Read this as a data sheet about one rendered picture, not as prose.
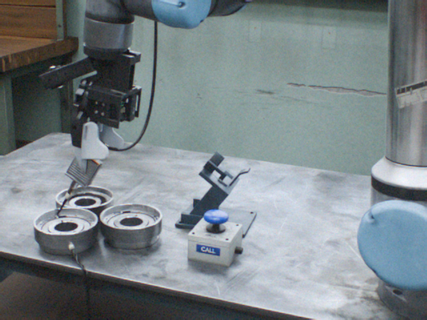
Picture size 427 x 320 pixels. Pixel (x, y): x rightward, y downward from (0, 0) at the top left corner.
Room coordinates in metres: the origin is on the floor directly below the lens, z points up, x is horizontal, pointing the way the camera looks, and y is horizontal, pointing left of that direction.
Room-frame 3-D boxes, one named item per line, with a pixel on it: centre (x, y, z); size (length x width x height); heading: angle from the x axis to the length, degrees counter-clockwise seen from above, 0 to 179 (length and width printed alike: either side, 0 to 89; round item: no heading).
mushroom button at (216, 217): (0.90, -0.01, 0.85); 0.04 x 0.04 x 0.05
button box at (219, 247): (0.90, -0.01, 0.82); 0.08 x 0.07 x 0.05; 71
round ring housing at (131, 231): (0.95, 0.13, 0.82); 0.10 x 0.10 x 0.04
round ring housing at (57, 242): (0.92, 0.24, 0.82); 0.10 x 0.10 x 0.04
